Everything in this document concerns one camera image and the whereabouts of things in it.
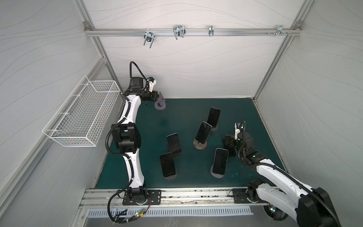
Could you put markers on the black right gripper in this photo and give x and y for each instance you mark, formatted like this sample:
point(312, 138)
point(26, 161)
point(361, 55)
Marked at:
point(228, 141)

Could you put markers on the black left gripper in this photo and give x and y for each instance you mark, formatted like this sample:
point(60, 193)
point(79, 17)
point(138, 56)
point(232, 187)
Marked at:
point(154, 94)

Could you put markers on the phone with pink case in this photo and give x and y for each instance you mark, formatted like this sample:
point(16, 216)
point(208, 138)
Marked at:
point(203, 132)

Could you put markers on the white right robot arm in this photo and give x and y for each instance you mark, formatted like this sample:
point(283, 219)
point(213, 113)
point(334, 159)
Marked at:
point(308, 206)

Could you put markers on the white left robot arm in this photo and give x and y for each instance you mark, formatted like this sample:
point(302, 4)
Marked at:
point(114, 135)

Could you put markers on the black phone front-right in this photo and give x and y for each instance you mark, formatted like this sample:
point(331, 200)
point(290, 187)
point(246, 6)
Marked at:
point(220, 161)

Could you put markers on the black phone far stand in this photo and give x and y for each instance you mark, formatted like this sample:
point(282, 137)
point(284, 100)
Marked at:
point(213, 117)

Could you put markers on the black phone centre-left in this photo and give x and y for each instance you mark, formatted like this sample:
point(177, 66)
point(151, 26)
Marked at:
point(173, 142)

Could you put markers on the black folding stand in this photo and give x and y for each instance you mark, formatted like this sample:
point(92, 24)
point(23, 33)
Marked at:
point(176, 154)

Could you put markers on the black phone front-left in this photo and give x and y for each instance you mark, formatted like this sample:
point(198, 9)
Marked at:
point(167, 164)

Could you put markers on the grey stand front-left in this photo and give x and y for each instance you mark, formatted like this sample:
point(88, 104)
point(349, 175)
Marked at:
point(171, 177)

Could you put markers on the metal U-bolt clamp left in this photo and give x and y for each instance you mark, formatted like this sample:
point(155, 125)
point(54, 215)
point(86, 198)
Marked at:
point(149, 37)

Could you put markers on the metal u-bolt clamp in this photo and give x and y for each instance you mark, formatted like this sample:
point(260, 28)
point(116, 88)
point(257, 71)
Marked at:
point(149, 37)
point(179, 31)

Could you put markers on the metal U-bolt clamp middle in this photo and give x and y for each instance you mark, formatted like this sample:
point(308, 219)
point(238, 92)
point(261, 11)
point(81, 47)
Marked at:
point(179, 31)

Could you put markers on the metal clamp small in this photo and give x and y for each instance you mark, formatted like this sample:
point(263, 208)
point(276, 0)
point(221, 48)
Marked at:
point(211, 30)

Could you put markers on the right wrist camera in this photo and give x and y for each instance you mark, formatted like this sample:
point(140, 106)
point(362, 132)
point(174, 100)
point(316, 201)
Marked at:
point(237, 130)

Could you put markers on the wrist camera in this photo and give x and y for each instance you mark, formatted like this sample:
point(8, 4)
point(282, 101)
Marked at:
point(151, 83)
point(237, 130)

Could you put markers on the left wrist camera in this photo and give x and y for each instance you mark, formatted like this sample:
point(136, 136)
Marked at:
point(151, 83)

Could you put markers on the wood ring phone stand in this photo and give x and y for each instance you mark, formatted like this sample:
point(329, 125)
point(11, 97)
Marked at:
point(199, 145)

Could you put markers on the white wire basket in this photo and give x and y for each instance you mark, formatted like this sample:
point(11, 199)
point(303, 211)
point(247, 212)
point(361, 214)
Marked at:
point(81, 119)

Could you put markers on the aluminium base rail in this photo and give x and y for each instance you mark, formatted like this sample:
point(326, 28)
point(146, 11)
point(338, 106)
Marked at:
point(170, 197)

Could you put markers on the aluminium crossbar rail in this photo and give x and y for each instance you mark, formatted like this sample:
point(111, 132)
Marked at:
point(190, 32)

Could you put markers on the metal bracket with bolts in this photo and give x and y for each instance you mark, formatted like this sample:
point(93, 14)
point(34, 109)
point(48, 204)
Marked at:
point(279, 32)

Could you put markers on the white slotted cable duct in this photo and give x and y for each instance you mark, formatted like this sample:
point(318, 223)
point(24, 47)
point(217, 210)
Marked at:
point(220, 211)

